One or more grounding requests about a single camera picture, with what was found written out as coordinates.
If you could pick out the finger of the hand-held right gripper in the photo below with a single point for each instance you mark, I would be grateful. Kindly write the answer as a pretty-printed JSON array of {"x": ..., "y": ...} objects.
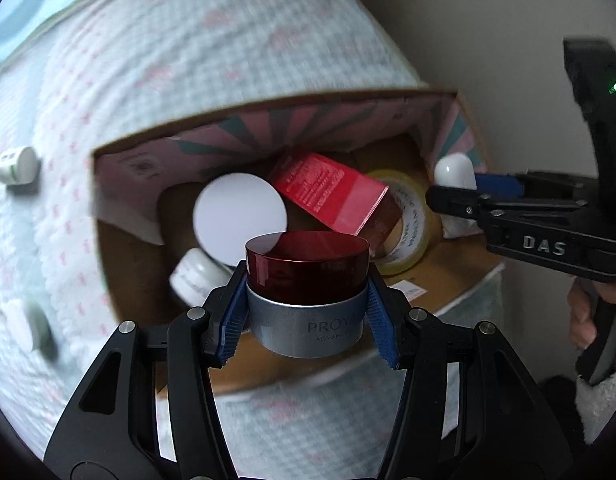
[
  {"x": 500, "y": 185},
  {"x": 455, "y": 201}
]

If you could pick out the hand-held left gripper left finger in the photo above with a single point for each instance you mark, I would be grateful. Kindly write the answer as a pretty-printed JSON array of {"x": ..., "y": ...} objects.
[{"x": 233, "y": 320}]

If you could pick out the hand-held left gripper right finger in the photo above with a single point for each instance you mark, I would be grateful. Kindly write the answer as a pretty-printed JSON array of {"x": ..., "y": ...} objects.
[{"x": 382, "y": 325}]

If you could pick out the white earbud case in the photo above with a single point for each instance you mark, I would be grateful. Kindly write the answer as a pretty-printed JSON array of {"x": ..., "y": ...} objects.
[{"x": 455, "y": 177}]

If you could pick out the small white cream jar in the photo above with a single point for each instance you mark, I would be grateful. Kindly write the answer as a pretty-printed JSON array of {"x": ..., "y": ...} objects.
[{"x": 195, "y": 277}]

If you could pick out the yellow tape roll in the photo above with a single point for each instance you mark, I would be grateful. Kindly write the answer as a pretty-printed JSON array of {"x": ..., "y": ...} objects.
[{"x": 405, "y": 230}]

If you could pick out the red-lid silver cream jar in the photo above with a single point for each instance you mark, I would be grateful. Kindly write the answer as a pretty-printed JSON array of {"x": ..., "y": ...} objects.
[{"x": 308, "y": 290}]

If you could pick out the white-lid round jar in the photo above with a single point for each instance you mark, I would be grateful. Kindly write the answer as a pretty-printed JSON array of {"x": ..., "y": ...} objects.
[
  {"x": 238, "y": 212},
  {"x": 30, "y": 325}
]

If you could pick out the pink red carton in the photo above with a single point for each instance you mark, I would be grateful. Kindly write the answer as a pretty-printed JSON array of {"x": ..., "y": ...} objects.
[{"x": 333, "y": 192}]

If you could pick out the pink patterned cardboard box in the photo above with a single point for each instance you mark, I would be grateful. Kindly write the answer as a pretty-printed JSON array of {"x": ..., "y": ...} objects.
[{"x": 153, "y": 200}]

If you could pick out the person's right forearm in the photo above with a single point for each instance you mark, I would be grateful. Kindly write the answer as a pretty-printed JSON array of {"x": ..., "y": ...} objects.
[{"x": 605, "y": 410}]

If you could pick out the person's right hand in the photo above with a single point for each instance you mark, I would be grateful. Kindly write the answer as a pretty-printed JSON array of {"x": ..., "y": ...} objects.
[{"x": 582, "y": 310}]

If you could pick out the white green-label pill bottle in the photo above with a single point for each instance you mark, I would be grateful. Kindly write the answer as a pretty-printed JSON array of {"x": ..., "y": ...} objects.
[{"x": 17, "y": 165}]

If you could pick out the light blue hanging cloth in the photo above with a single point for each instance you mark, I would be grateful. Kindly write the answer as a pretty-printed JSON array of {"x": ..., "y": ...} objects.
[{"x": 18, "y": 20}]

